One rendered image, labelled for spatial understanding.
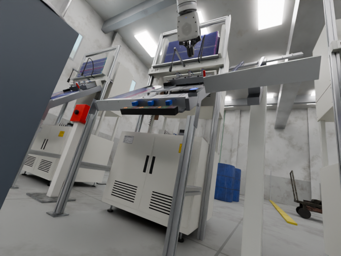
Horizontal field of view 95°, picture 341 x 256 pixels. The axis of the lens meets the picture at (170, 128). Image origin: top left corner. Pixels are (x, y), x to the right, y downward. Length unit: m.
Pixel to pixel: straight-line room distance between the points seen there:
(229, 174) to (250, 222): 3.27
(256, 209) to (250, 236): 0.10
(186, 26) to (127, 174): 1.00
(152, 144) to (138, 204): 0.41
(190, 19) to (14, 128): 0.71
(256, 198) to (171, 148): 0.59
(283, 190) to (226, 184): 6.87
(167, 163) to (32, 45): 0.86
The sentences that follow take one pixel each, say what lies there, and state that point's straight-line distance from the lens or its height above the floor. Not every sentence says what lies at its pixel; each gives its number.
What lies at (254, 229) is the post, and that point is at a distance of 0.73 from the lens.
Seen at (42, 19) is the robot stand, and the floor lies 0.66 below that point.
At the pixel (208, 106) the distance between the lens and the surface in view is 1.48.
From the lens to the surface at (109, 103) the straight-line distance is 1.11.
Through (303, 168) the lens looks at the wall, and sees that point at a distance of 10.81.
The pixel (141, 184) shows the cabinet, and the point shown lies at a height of 0.25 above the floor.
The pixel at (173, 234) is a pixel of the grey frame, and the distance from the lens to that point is 0.73.
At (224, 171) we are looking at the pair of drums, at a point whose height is 0.62.
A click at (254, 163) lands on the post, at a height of 0.46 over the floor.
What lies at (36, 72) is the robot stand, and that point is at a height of 0.53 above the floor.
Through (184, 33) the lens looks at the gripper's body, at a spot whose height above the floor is 0.96.
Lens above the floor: 0.36
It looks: 16 degrees up
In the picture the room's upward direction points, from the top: 12 degrees clockwise
